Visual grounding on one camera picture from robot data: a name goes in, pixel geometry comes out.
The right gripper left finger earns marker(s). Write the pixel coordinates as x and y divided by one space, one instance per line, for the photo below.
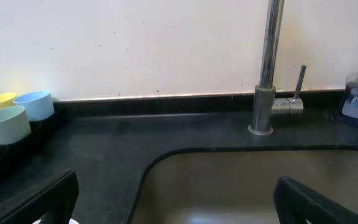
36 199

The green cup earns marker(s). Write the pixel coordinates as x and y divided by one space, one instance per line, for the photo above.
8 129

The blue cup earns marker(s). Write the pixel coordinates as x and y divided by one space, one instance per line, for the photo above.
37 107

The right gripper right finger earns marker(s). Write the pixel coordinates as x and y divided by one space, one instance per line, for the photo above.
306 205

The white cup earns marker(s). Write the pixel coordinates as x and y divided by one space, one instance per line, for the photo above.
73 221

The steel tap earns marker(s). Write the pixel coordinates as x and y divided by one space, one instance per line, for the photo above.
263 105

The steel sink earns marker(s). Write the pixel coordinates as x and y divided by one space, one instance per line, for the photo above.
228 186

